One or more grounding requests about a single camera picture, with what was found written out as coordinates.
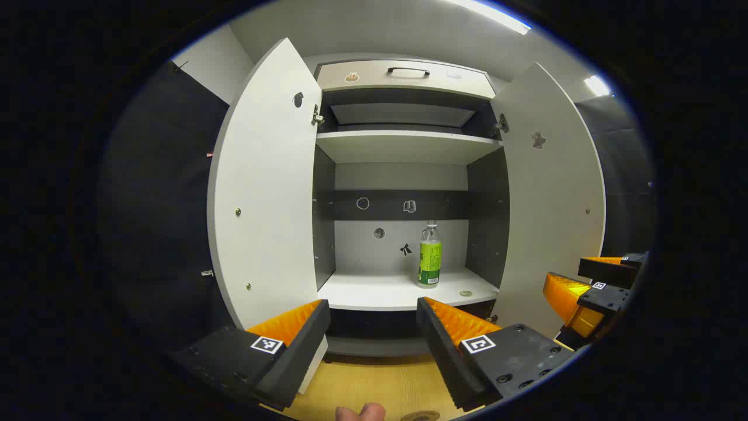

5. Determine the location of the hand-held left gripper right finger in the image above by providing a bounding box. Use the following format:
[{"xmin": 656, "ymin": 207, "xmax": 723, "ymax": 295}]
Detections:
[{"xmin": 415, "ymin": 296, "xmax": 577, "ymax": 412}]

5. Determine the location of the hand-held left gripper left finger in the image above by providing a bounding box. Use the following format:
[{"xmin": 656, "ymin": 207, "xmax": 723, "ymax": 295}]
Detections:
[{"xmin": 165, "ymin": 299, "xmax": 331, "ymax": 411}]

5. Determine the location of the white cabinet door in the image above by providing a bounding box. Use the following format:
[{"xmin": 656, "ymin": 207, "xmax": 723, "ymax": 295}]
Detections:
[
  {"xmin": 491, "ymin": 63, "xmax": 607, "ymax": 340},
  {"xmin": 207, "ymin": 38, "xmax": 328, "ymax": 396}
]

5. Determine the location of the green label clear bottle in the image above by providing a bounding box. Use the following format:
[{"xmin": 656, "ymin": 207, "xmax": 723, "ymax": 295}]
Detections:
[{"xmin": 417, "ymin": 220, "xmax": 443, "ymax": 289}]

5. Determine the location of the white and grey cabinet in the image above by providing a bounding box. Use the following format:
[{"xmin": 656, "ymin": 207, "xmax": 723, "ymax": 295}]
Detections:
[{"xmin": 313, "ymin": 54, "xmax": 512, "ymax": 357}]

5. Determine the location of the white cabinet shelf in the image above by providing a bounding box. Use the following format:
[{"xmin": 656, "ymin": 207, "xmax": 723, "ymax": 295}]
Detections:
[{"xmin": 316, "ymin": 130, "xmax": 503, "ymax": 165}]

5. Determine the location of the white cabinet drawer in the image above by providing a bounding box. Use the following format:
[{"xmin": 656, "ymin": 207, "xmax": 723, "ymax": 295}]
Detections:
[{"xmin": 316, "ymin": 60, "xmax": 496, "ymax": 100}]

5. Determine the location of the black backdrop cloth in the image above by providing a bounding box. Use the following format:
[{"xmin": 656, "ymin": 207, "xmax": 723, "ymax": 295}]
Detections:
[
  {"xmin": 574, "ymin": 95, "xmax": 656, "ymax": 259},
  {"xmin": 98, "ymin": 61, "xmax": 230, "ymax": 351}
]

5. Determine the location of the small ceiling light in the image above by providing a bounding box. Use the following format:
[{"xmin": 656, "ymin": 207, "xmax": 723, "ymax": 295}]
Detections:
[{"xmin": 584, "ymin": 74, "xmax": 612, "ymax": 98}]

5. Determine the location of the long ceiling light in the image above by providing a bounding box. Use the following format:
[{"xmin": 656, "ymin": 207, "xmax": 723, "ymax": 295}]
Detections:
[{"xmin": 455, "ymin": 0, "xmax": 532, "ymax": 35}]

